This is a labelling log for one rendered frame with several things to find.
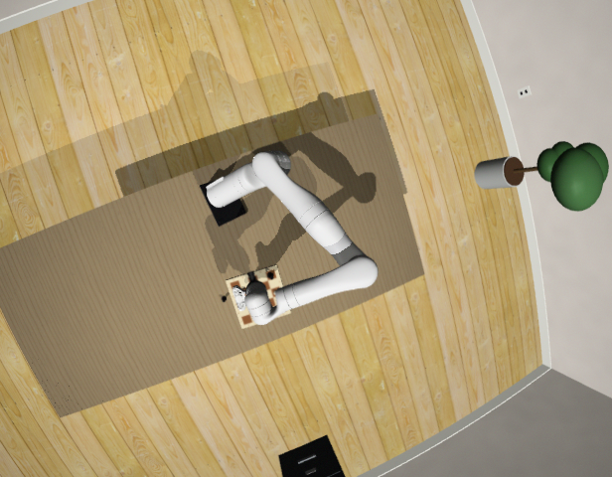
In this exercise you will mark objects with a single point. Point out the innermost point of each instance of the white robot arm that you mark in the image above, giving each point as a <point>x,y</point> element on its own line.
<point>356,270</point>

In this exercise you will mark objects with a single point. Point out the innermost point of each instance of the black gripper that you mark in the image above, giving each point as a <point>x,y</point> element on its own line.
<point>252,277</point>

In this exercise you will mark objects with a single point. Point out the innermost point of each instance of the brown and cream chessboard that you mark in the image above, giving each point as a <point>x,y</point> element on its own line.
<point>244,317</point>

